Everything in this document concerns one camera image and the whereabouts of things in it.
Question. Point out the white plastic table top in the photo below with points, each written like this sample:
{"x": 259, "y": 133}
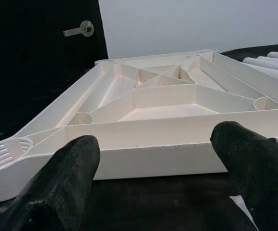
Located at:
{"x": 153, "y": 113}

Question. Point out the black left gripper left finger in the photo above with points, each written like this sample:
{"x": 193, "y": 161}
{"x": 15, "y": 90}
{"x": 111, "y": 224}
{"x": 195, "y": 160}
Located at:
{"x": 56, "y": 187}

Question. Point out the black plastic table cover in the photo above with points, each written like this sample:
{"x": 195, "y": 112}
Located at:
{"x": 153, "y": 204}

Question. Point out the white tape piece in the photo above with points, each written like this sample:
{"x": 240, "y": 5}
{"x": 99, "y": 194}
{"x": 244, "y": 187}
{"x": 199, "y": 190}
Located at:
{"x": 240, "y": 204}

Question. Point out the black door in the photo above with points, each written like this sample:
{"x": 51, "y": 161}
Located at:
{"x": 32, "y": 48}

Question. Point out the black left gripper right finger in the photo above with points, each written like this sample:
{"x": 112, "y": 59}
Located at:
{"x": 256, "y": 173}

